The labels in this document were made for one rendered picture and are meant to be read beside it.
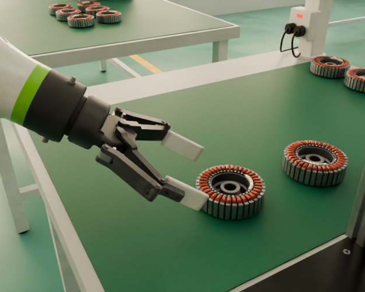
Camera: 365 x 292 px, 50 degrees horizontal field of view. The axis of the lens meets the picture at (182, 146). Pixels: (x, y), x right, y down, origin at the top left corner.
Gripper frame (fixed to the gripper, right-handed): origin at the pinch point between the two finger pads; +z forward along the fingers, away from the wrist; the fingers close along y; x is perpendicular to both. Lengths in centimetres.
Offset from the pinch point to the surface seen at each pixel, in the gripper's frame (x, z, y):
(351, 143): 12.0, 31.3, -18.8
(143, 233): -8.8, -4.1, 7.7
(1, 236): -108, -27, -72
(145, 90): -11, -8, -49
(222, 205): -0.2, 4.7, 4.9
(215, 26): 2, 13, -119
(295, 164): 7.1, 16.5, -6.1
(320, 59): 19, 35, -64
